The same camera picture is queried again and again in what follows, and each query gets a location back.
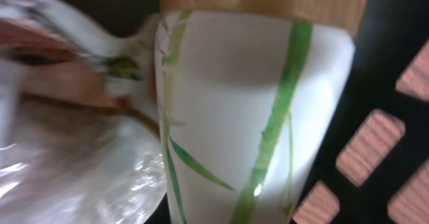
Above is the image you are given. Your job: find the white bamboo print tube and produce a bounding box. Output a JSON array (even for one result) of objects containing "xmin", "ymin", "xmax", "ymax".
[{"xmin": 156, "ymin": 0, "xmax": 367, "ymax": 224}]

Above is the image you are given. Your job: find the clear brown snack bag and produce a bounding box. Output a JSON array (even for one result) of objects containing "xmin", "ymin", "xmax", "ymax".
[{"xmin": 1, "ymin": 0, "xmax": 168, "ymax": 224}]

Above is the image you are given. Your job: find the grey plastic basket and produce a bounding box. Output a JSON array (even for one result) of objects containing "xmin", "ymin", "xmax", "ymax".
[{"xmin": 293, "ymin": 0, "xmax": 428, "ymax": 223}]

